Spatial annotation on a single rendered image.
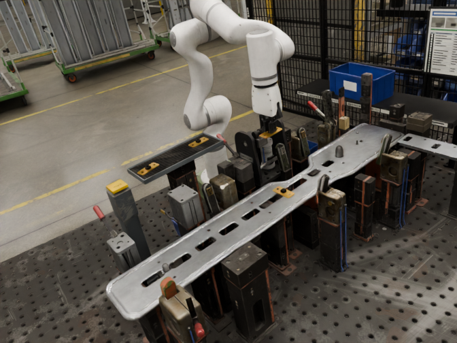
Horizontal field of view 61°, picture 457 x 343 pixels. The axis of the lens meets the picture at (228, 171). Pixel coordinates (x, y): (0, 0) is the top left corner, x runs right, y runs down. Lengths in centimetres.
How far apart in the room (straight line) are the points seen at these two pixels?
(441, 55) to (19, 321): 214
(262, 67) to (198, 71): 49
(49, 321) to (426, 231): 154
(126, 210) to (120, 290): 33
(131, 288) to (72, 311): 52
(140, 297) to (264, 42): 83
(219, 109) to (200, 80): 18
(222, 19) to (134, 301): 92
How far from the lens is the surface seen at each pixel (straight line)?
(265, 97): 128
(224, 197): 145
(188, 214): 137
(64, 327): 168
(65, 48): 810
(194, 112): 174
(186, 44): 159
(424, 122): 188
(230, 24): 134
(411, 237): 177
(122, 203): 144
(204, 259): 125
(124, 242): 132
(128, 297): 123
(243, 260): 118
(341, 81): 220
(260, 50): 122
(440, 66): 213
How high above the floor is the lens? 184
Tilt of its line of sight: 30 degrees down
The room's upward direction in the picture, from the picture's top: 10 degrees counter-clockwise
